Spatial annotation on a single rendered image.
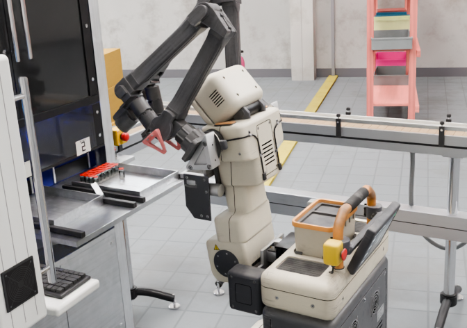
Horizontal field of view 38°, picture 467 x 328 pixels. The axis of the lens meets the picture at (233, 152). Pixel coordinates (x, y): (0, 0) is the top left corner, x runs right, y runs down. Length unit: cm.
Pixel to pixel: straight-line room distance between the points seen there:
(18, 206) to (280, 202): 190
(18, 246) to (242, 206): 79
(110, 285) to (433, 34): 674
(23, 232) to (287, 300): 81
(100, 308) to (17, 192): 136
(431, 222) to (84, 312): 161
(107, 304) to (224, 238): 97
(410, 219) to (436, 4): 604
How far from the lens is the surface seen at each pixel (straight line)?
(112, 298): 320
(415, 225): 331
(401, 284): 380
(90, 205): 255
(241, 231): 231
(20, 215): 189
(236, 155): 218
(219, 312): 355
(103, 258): 308
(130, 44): 1003
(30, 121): 189
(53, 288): 214
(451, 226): 326
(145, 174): 288
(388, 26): 719
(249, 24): 941
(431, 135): 312
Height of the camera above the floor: 178
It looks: 17 degrees down
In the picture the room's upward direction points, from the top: 3 degrees counter-clockwise
